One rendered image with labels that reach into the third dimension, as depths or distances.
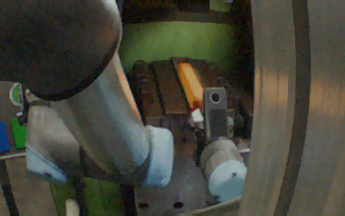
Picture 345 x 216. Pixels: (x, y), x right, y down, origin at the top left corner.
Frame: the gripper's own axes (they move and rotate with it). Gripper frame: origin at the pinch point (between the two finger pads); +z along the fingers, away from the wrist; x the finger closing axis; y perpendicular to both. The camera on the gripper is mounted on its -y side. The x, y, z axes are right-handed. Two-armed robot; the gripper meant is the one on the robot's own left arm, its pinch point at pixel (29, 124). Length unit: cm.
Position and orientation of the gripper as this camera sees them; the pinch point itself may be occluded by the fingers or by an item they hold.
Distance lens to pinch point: 100.4
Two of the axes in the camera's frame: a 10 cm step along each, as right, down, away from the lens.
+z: -4.5, 2.0, 8.7
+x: -8.6, 1.7, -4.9
